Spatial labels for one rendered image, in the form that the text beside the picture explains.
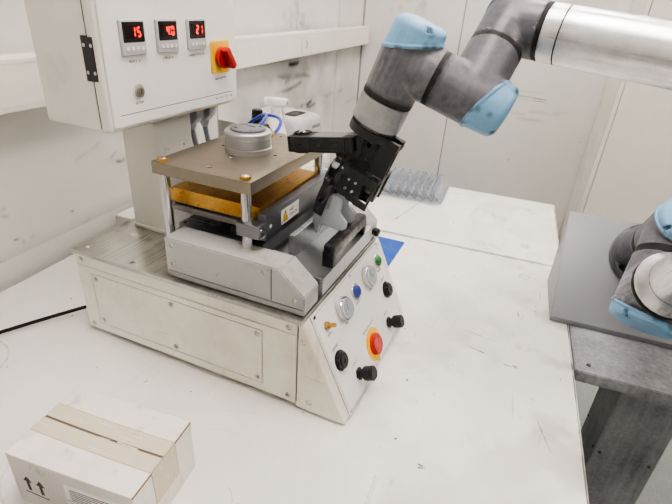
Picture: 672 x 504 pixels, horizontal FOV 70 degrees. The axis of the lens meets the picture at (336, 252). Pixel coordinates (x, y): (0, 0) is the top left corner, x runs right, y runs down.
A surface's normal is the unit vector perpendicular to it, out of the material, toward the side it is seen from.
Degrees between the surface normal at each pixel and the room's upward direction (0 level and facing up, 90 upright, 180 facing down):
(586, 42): 89
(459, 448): 0
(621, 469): 90
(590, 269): 45
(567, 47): 109
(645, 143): 90
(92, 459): 2
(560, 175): 90
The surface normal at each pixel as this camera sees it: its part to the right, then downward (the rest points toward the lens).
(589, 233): -0.20, -0.33
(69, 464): 0.07, -0.90
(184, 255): -0.40, 0.41
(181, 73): 0.91, 0.24
